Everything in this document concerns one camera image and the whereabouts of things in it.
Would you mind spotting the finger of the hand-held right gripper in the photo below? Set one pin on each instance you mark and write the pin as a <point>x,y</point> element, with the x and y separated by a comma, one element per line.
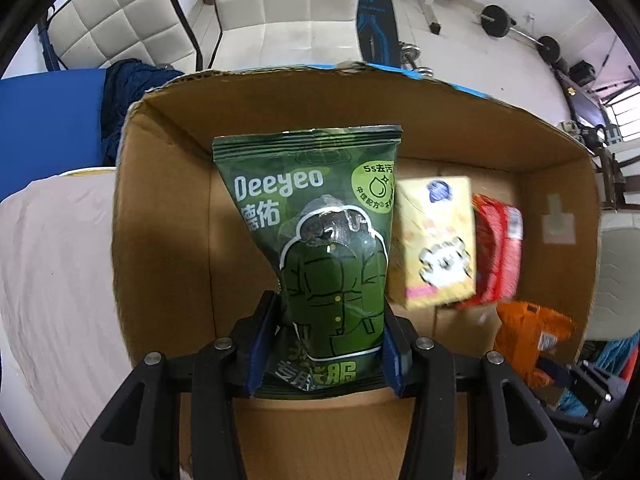
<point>595,385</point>

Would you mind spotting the green wet wipes packet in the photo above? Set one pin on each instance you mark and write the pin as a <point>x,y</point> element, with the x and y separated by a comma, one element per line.
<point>320,240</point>

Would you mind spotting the black and blue board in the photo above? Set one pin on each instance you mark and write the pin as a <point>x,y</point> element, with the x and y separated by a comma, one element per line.
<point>376,20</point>

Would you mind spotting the orange packet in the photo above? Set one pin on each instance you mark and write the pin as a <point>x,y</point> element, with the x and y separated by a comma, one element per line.
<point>522,335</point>

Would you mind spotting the black barbell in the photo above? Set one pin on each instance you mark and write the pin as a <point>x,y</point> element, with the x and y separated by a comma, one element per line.
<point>520,32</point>

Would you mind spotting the cardboard box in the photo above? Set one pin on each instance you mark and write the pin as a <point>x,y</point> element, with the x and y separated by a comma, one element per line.
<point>165,200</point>

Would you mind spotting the blue mat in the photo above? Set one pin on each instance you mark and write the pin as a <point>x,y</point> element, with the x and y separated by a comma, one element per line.
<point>50,125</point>

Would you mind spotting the dark blue knitted cloth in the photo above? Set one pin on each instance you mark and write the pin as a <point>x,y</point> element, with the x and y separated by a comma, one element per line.
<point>130,95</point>

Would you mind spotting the small chrome dumbbell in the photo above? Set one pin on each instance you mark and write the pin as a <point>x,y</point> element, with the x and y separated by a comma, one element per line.
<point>417,60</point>

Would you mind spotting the white quilted chair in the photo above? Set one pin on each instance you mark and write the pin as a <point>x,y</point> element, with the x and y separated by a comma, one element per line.
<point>285,15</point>
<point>125,20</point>

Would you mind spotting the teal cloth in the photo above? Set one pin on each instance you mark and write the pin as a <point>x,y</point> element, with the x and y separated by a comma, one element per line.
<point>612,355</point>

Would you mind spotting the yellow rimmed plate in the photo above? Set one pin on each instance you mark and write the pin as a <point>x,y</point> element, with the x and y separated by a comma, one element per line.
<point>87,171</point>

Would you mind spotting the yellow tissue packet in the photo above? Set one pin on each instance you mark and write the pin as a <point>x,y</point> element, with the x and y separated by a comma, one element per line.
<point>435,240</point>

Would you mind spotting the black kettlebell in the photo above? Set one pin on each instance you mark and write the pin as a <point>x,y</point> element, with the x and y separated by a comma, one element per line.
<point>595,135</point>

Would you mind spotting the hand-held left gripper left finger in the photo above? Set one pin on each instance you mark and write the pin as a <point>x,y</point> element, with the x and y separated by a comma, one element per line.
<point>260,355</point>

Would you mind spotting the red snack packet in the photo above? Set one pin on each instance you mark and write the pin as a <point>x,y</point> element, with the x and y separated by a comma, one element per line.
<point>497,250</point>

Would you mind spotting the beige blanket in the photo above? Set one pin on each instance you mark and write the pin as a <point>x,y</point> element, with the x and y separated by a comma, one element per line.
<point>55,300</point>

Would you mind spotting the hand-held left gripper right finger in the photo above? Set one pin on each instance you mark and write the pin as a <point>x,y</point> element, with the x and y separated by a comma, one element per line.
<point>390,366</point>

